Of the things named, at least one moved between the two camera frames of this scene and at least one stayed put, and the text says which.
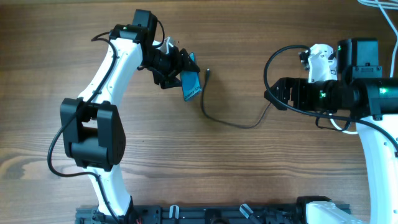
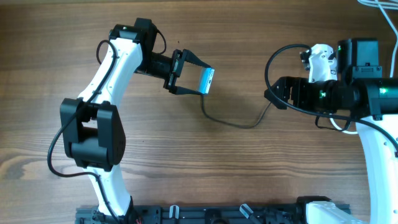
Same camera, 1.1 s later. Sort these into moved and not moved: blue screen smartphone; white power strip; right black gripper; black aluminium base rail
Moved: blue screen smartphone
Not moved: black aluminium base rail; right black gripper; white power strip
